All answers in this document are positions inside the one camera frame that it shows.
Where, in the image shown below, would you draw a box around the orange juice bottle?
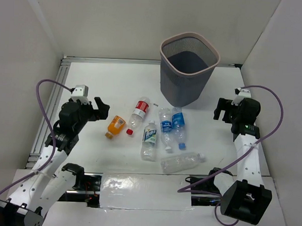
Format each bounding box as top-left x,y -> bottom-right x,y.
105,116 -> 126,139

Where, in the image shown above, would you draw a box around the red label clear bottle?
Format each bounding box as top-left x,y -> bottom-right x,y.
126,97 -> 150,136

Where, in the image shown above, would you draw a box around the lime label white bottle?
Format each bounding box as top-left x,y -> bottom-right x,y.
140,120 -> 157,162

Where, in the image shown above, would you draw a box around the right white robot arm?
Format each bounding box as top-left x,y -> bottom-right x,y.
206,98 -> 272,225

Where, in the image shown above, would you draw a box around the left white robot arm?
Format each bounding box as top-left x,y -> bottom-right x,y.
0,96 -> 110,226

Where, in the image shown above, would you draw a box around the grey mesh waste bin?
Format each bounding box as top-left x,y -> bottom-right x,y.
160,32 -> 221,107

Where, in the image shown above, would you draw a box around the blue label bottle white cap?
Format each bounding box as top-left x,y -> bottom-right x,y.
158,108 -> 174,154

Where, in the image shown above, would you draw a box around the clear unlabelled plastic bottle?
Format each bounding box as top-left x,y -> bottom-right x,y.
160,152 -> 206,174

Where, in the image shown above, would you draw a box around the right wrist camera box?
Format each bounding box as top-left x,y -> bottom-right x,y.
232,88 -> 251,106

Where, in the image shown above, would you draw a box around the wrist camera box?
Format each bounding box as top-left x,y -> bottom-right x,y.
71,84 -> 89,105
232,88 -> 251,106

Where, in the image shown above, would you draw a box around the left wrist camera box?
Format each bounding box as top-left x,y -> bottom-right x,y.
71,84 -> 89,105

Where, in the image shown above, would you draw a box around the aluminium rail frame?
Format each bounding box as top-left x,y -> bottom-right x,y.
26,53 -> 243,178

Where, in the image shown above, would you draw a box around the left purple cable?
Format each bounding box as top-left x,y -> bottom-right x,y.
0,77 -> 75,216

